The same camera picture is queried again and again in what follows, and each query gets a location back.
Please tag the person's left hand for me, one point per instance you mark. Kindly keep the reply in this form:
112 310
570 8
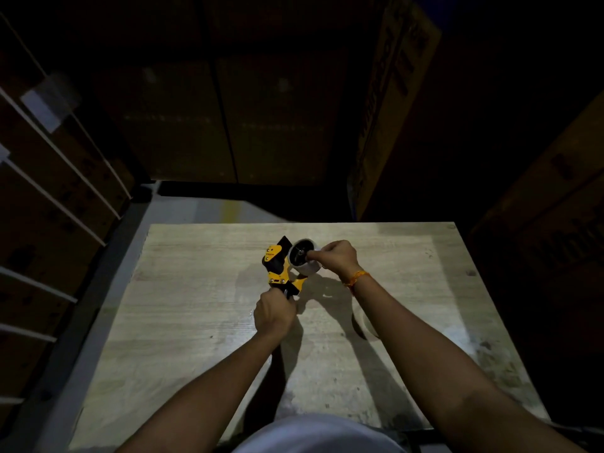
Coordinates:
273 313

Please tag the person's right hand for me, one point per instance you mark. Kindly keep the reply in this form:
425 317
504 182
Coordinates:
337 259

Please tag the cardboard tape roll core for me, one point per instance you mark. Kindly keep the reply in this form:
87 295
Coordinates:
311 269

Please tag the yellow black tape dispenser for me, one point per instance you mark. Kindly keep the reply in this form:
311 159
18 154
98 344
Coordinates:
275 278

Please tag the clear tape roll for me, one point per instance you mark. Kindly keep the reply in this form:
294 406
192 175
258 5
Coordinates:
363 320

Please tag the person's right forearm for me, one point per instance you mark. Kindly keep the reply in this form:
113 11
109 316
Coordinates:
439 372

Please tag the person's left forearm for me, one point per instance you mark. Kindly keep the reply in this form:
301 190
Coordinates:
203 405

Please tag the orange wristband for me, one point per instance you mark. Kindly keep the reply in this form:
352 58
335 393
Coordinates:
356 278

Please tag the dark plain cardboard box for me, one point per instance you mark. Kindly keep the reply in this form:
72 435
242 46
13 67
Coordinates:
283 113
155 113

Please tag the tall printed cardboard box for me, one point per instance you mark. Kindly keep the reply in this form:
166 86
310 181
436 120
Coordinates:
391 103

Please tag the large printed cardboard box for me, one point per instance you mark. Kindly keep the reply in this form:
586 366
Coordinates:
552 231

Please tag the large white paper label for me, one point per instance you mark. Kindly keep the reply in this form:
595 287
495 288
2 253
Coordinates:
45 106

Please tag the white printed paper label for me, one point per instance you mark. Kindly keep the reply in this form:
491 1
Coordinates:
4 153

